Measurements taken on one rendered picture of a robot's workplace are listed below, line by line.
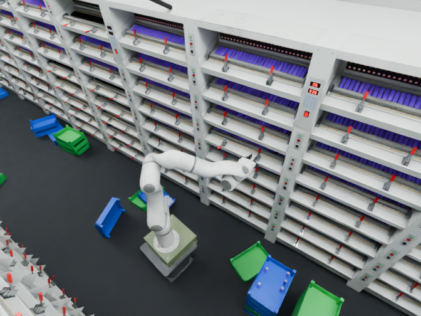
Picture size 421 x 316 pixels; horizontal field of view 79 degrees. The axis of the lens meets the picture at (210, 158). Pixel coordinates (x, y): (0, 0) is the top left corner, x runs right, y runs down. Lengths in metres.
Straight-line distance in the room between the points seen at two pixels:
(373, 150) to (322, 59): 0.50
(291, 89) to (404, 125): 0.49
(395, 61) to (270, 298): 1.47
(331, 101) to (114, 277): 2.02
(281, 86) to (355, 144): 0.46
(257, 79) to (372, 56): 0.52
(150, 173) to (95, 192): 1.68
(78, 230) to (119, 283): 0.69
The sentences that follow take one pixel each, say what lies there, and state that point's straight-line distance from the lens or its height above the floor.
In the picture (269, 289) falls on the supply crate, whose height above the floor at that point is 0.32.
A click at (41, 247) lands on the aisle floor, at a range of 2.83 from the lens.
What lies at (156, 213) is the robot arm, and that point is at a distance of 1.57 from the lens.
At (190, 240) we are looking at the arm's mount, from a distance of 1.98.
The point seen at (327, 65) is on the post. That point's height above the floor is 1.63.
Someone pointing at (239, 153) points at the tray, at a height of 0.89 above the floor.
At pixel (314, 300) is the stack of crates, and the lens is 1.98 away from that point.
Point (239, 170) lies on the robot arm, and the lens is 1.34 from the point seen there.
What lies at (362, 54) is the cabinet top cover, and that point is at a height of 1.70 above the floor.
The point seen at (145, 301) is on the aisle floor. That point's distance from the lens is 2.28.
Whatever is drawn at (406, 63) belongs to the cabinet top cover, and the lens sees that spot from 1.21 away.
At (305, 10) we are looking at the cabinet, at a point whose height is 1.70.
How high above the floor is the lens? 2.14
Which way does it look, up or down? 46 degrees down
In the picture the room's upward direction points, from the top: 2 degrees counter-clockwise
